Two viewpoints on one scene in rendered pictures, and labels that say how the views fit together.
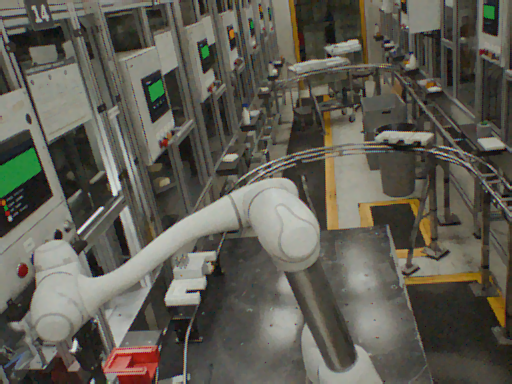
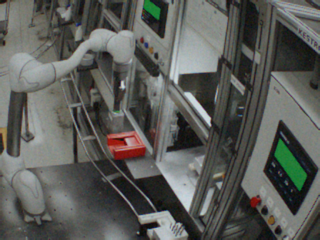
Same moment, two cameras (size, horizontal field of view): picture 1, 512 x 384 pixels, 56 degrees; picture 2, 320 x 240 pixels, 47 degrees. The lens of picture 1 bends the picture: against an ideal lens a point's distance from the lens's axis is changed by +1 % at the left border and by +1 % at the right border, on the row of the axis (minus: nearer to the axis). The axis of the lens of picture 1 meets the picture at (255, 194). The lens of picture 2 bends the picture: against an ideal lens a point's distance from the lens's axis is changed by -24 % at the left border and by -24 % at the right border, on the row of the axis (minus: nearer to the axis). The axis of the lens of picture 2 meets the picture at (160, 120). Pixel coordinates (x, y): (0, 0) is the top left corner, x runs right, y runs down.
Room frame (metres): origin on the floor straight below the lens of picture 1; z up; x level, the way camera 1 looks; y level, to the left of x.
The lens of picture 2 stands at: (2.72, -0.52, 2.35)
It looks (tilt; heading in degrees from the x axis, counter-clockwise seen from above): 35 degrees down; 141
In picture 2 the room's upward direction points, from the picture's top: 9 degrees clockwise
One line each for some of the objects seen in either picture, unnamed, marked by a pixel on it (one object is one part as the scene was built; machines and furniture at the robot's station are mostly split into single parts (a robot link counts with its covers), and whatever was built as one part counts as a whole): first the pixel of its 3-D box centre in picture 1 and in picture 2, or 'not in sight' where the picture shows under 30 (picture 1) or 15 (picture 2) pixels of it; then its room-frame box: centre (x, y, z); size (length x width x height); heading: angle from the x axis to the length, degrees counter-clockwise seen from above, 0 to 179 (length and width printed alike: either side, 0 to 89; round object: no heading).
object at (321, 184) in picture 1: (309, 144); not in sight; (6.07, -0.83, 0.01); 5.85 x 0.59 x 0.01; 169
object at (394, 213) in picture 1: (395, 225); not in sight; (3.50, -1.10, 0.01); 1.00 x 0.55 x 0.01; 169
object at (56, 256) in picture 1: (58, 272); (122, 44); (1.07, 0.52, 1.41); 0.13 x 0.11 x 0.16; 14
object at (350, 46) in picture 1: (345, 71); not in sight; (8.12, -1.86, 0.48); 0.84 x 0.58 x 0.97; 177
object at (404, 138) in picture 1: (403, 141); not in sight; (3.17, -1.09, 0.84); 0.37 x 0.14 x 0.10; 47
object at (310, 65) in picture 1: (321, 91); not in sight; (6.95, -1.21, 0.48); 0.88 x 0.56 x 0.96; 97
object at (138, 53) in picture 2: (49, 273); (142, 55); (1.16, 0.59, 1.37); 0.36 x 0.04 x 0.04; 169
